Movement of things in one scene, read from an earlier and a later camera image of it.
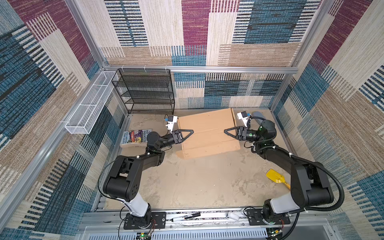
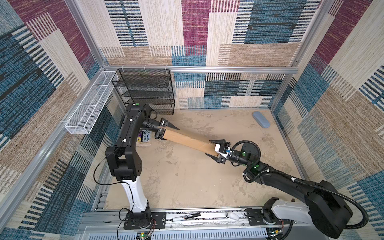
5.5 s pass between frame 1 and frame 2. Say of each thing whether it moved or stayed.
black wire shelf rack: stayed
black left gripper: moved
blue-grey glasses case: stayed
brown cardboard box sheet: moved
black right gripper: moved
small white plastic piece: stayed
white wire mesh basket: stayed
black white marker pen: stayed
